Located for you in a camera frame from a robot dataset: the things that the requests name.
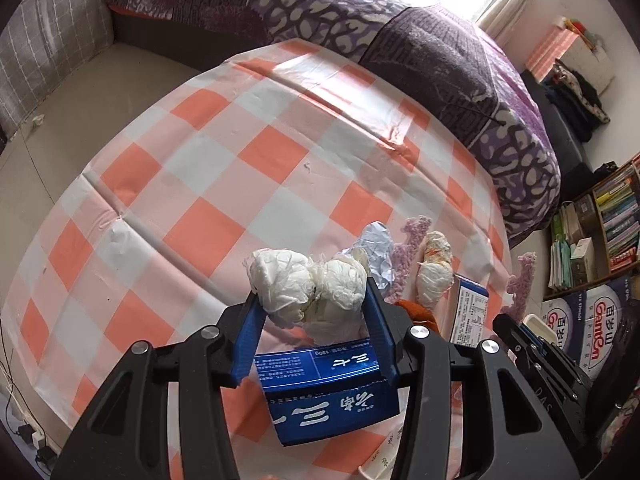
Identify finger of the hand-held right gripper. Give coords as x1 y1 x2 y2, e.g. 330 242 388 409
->
520 324 552 350
492 313 527 361

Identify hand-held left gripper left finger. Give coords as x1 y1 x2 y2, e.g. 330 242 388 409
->
50 294 268 480

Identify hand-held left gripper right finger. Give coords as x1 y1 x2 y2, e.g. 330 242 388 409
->
364 277 583 480

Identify white plastic bin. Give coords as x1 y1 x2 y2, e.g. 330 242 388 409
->
522 314 557 346

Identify large orange peel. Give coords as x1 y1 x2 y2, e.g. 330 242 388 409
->
395 299 442 337

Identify white and blue small box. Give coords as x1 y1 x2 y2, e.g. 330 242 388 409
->
446 274 491 347

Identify pink fuzzy chenille strip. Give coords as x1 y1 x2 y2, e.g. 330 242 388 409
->
506 252 539 312
389 216 432 302

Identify round white tissue ball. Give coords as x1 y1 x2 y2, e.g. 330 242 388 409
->
302 255 372 342

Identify large white tissue ball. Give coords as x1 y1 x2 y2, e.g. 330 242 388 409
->
244 248 321 330

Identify silver foil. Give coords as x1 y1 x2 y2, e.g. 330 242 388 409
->
344 221 397 295

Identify dark blue carton box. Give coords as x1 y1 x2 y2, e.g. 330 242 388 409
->
254 337 402 447

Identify white packet with green print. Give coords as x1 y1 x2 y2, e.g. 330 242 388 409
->
356 420 407 480

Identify white and blue cardboard carton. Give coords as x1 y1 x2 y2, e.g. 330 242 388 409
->
542 272 640 377

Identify wooden bookshelf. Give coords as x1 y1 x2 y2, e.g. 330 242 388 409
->
545 152 640 302

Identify row of books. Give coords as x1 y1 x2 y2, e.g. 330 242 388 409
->
595 159 640 272

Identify orange checked tablecloth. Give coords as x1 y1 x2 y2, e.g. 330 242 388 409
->
10 37 517 480

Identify black sofa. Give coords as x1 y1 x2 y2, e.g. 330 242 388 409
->
520 70 597 173

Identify pile of dark clothes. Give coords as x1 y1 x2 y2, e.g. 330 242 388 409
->
545 62 612 144

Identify pink checked cloth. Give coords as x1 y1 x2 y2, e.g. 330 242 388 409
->
525 25 577 82

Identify bed with purple quilt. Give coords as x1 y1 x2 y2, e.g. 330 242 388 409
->
102 0 562 239

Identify grey checked cushion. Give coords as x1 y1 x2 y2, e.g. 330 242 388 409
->
0 0 117 137

